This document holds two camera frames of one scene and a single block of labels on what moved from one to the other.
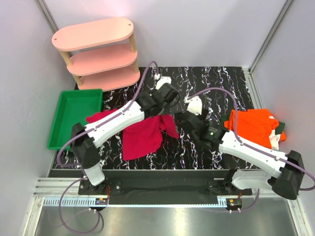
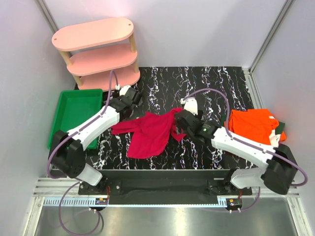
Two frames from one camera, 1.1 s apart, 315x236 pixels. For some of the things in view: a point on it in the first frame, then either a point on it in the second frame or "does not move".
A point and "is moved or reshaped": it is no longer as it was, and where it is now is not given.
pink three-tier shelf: [101, 56] does not move
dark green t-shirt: [227, 118] does not move
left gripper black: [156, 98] → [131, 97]
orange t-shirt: [254, 125] does not move
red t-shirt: [145, 138] is moved or reshaped
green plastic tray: [73, 106] does not move
